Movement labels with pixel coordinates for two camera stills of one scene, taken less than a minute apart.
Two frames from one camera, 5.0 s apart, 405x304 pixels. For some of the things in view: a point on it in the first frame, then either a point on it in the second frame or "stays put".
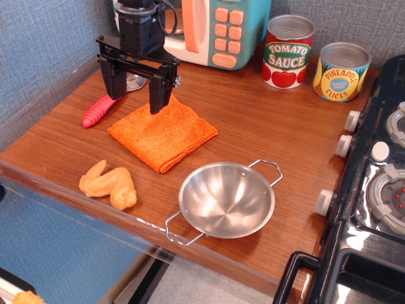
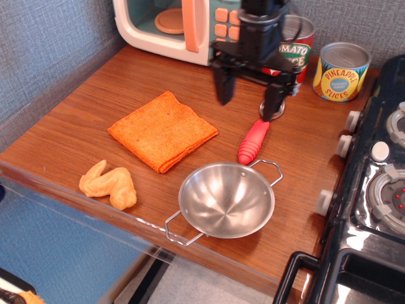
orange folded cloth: (162, 139) stays put
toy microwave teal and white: (227, 33) stays put
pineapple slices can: (341, 71) stays put
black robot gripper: (140, 45) -> (259, 54)
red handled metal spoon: (133, 82) -> (253, 140)
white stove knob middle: (343, 145) stays put
